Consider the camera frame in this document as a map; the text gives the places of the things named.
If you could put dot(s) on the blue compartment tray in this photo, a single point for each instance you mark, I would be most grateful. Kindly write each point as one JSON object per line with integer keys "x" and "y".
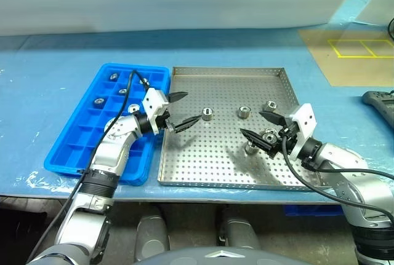
{"x": 77, "y": 154}

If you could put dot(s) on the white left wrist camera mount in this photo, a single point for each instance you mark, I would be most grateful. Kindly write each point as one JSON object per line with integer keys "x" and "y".
{"x": 152, "y": 102}

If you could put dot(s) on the grey rounded shape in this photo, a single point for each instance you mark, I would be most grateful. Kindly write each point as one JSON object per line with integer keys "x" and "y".
{"x": 152, "y": 235}
{"x": 238, "y": 234}

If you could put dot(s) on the perforated metal tray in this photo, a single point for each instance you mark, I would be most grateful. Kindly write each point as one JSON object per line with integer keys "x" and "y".
{"x": 215, "y": 160}

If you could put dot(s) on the dark grey robot torso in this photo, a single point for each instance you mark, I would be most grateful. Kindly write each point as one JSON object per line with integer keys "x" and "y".
{"x": 184, "y": 259}

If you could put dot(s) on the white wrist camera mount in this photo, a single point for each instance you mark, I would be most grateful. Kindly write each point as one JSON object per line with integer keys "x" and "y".
{"x": 304, "y": 117}
{"x": 152, "y": 102}

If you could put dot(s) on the dark grey handheld controller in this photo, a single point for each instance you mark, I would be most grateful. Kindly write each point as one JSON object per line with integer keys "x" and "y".
{"x": 380, "y": 102}

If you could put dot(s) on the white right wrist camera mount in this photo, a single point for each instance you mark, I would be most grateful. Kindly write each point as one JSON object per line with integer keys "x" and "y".
{"x": 304, "y": 117}

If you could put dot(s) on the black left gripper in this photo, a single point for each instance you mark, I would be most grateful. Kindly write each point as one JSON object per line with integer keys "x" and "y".
{"x": 163, "y": 122}

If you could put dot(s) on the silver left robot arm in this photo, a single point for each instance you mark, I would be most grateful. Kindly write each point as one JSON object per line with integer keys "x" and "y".
{"x": 114, "y": 154}

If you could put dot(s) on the brown mat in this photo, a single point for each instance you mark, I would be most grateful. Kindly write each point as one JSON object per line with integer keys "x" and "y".
{"x": 338, "y": 68}

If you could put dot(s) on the steel nut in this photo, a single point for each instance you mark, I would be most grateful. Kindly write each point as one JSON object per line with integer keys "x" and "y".
{"x": 244, "y": 112}
{"x": 207, "y": 114}

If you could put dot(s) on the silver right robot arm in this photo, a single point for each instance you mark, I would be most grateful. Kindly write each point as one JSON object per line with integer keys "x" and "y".
{"x": 348, "y": 166}

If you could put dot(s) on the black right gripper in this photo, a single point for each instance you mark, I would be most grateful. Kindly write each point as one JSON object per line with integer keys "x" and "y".
{"x": 291, "y": 136}

